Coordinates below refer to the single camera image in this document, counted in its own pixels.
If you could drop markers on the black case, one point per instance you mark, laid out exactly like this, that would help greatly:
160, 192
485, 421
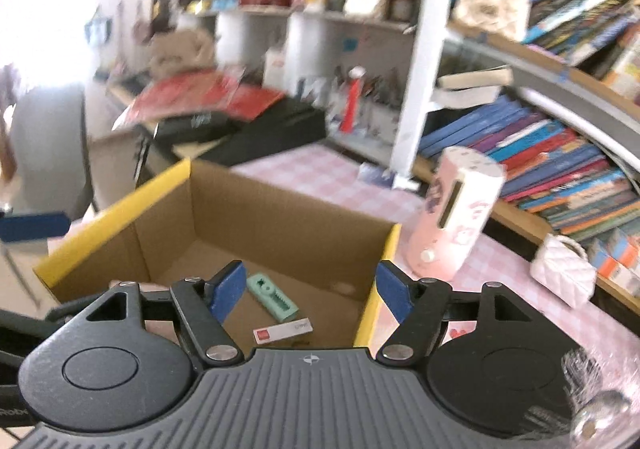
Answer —
260, 134

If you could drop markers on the beige cloth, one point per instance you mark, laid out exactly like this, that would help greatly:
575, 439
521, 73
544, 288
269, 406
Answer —
182, 54

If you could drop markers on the lying cream book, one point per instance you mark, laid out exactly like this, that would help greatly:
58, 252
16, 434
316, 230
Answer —
472, 86

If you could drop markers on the row of colourful books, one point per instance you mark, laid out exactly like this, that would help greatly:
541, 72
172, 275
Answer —
540, 164

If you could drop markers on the pink cylindrical container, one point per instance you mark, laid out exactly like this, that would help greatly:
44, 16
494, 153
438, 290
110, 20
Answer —
450, 219

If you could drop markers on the yellow cardboard box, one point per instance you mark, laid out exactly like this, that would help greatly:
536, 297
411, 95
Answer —
280, 229

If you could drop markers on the white red label eraser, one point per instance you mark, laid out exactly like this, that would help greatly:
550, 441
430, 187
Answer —
285, 330

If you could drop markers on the red white toy pen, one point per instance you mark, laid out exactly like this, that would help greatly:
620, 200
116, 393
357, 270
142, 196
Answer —
353, 99

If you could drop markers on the teal plastic tool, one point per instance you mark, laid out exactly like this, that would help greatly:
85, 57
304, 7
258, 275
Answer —
272, 299

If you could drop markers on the pink printed tablecloth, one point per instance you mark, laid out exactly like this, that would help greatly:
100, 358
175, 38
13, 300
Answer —
300, 179

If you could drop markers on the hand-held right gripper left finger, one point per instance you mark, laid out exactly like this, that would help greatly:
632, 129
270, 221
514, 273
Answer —
227, 294

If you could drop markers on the leaning paperback books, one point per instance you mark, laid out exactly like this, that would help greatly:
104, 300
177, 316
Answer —
585, 24

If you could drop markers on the white quilted pouch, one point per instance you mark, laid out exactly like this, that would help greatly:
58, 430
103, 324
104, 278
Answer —
562, 271

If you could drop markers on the small side table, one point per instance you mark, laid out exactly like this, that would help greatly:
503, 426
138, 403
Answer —
120, 149

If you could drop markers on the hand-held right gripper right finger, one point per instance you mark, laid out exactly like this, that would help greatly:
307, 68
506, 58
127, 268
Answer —
392, 294

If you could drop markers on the white orange small box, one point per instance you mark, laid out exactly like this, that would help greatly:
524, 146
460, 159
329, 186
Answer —
273, 69

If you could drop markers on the curved white shelf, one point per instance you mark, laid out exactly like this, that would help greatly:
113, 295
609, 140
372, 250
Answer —
310, 39

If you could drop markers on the white bookshelf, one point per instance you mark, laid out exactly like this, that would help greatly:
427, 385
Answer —
425, 54

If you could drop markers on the grey plastic chair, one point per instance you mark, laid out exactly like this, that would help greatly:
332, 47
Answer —
50, 149

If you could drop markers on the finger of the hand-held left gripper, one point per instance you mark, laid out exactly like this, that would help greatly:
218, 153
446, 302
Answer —
35, 226
30, 336

